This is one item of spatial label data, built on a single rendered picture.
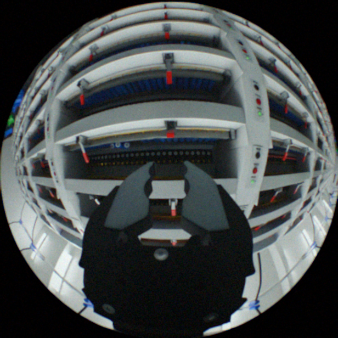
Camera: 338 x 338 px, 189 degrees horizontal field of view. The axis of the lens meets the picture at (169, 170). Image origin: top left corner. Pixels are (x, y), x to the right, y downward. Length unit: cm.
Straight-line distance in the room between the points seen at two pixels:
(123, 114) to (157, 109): 8
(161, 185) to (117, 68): 36
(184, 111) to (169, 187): 18
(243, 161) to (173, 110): 21
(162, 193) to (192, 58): 37
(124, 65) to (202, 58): 20
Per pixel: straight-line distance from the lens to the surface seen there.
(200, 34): 49
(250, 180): 35
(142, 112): 26
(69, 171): 54
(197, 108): 26
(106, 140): 37
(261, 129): 34
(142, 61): 35
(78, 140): 38
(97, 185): 37
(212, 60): 35
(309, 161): 92
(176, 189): 29
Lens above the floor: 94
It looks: 22 degrees up
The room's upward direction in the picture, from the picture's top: 178 degrees clockwise
